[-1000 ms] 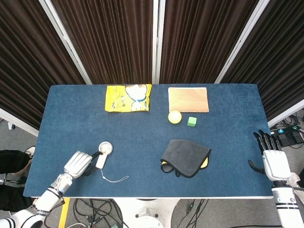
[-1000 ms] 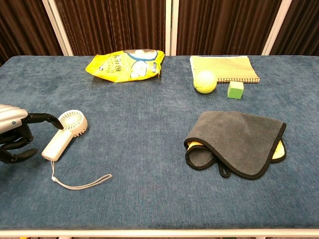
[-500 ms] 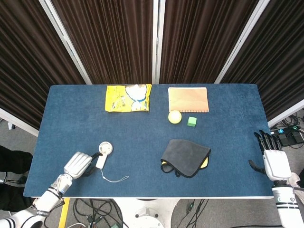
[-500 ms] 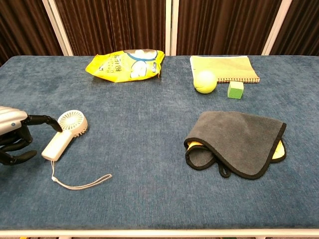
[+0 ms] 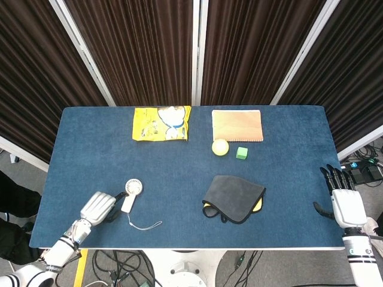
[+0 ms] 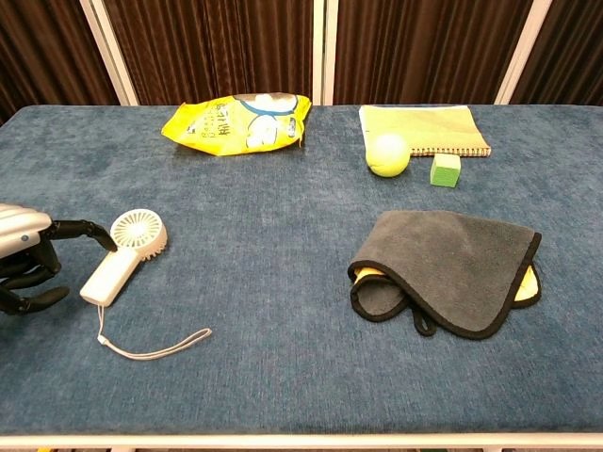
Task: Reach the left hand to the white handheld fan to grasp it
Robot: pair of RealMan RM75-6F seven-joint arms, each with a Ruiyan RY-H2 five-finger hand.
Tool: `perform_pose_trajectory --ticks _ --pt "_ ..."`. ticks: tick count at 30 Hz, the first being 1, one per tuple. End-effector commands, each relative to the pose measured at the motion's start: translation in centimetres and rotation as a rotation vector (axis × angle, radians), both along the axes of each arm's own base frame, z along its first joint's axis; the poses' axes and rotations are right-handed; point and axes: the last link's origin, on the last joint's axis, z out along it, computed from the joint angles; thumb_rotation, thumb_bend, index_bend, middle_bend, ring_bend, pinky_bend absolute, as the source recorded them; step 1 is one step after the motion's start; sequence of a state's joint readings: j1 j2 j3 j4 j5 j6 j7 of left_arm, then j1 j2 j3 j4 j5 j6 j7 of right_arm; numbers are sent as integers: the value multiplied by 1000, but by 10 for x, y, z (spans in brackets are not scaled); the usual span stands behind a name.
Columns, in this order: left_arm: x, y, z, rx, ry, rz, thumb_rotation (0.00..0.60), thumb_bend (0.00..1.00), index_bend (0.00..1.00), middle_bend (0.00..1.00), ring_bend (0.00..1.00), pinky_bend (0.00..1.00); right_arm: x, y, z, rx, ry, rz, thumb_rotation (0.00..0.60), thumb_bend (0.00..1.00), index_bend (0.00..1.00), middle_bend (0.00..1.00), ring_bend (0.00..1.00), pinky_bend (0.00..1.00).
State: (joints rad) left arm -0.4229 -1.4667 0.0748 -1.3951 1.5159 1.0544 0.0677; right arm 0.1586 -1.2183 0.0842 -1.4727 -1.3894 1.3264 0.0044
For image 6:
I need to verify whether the dark brown curtain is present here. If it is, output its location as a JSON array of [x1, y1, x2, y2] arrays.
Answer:
[[0, 0, 603, 126]]

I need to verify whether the white screen frame post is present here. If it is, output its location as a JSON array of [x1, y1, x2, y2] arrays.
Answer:
[[78, 0, 139, 106], [494, 0, 553, 105], [311, 0, 339, 106]]

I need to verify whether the green spiral notebook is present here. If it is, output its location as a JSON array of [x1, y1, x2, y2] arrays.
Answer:
[[358, 104, 493, 158]]

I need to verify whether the white table edge rail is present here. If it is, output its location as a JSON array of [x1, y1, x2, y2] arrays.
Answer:
[[0, 433, 603, 450]]

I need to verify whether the green cube block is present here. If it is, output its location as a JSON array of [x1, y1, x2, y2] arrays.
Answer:
[[429, 153, 462, 189]]

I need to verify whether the yellow snack bag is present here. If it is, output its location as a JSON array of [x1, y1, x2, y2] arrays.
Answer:
[[161, 92, 313, 157]]

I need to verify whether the white handheld fan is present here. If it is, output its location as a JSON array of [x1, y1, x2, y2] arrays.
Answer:
[[79, 208, 213, 362]]

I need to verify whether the grey yellow microfibre cloth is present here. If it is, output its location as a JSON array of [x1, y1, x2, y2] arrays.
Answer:
[[347, 209, 543, 341]]

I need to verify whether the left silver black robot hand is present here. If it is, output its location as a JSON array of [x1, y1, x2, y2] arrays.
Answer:
[[0, 202, 119, 316]]

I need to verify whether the yellow-green tennis ball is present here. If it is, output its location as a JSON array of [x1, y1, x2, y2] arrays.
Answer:
[[365, 133, 411, 178]]

